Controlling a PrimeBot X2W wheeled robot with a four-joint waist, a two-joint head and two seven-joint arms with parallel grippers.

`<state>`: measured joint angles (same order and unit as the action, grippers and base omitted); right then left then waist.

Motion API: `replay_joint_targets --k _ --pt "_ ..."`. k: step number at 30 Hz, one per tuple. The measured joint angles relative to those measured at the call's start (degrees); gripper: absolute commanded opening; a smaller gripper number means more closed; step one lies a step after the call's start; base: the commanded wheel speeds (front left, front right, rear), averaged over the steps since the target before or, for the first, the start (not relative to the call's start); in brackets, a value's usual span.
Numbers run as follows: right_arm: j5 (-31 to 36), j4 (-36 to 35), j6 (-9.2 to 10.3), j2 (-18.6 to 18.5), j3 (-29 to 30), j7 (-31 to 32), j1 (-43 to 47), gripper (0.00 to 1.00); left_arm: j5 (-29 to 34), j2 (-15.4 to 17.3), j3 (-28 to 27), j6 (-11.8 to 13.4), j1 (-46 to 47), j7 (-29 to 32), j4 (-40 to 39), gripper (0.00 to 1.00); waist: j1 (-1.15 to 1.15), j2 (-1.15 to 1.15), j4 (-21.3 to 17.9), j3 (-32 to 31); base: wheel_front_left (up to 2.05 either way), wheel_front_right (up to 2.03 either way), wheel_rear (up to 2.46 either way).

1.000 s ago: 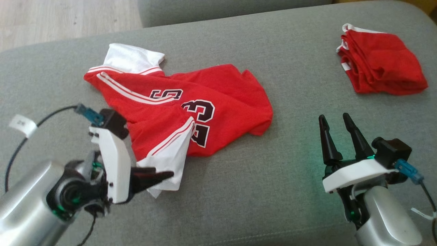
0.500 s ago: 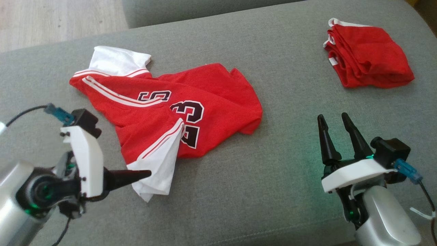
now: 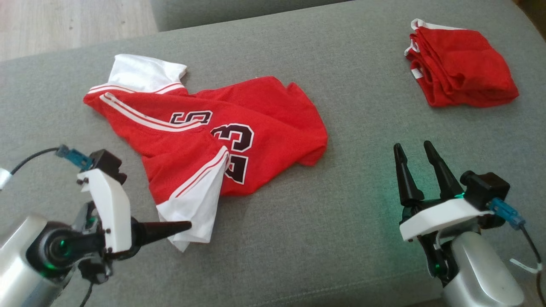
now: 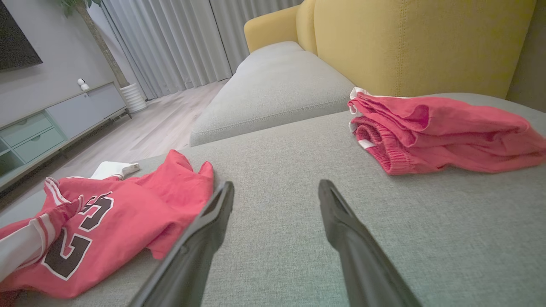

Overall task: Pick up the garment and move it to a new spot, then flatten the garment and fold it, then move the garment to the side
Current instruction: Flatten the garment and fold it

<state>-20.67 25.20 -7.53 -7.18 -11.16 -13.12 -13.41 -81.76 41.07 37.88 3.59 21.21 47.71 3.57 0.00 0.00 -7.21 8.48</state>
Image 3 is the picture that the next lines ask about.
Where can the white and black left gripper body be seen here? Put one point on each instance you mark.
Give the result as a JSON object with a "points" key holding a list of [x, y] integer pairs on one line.
{"points": [[113, 213]]}

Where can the grey sofa back cushion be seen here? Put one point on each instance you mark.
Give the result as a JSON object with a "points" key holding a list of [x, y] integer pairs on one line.
{"points": [[234, 10]]}

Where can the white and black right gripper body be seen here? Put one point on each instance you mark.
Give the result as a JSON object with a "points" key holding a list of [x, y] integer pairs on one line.
{"points": [[435, 215]]}

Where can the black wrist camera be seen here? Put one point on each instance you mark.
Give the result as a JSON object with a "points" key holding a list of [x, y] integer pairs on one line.
{"points": [[486, 187], [106, 164]]}

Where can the red basketball jersey white sleeves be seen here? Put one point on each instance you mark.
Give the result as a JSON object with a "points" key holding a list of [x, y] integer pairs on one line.
{"points": [[264, 111]]}

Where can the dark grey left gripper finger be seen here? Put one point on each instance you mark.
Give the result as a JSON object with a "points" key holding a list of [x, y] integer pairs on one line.
{"points": [[158, 231]]}

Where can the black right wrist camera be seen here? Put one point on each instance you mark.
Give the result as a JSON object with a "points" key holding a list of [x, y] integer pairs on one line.
{"points": [[486, 187]]}

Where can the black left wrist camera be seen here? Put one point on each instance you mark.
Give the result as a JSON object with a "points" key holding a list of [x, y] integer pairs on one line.
{"points": [[106, 164]]}

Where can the large grey sofa seat cushion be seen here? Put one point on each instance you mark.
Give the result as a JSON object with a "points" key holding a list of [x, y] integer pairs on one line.
{"points": [[320, 238]]}

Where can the red shorts with white stripe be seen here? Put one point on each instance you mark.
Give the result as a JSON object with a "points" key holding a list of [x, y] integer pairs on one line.
{"points": [[465, 68]]}

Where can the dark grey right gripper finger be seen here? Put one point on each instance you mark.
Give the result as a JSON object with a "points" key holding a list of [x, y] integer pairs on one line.
{"points": [[445, 179], [407, 183]]}

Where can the mustard yellow furniture panel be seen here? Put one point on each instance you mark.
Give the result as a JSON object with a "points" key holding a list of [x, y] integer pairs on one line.
{"points": [[535, 15]]}

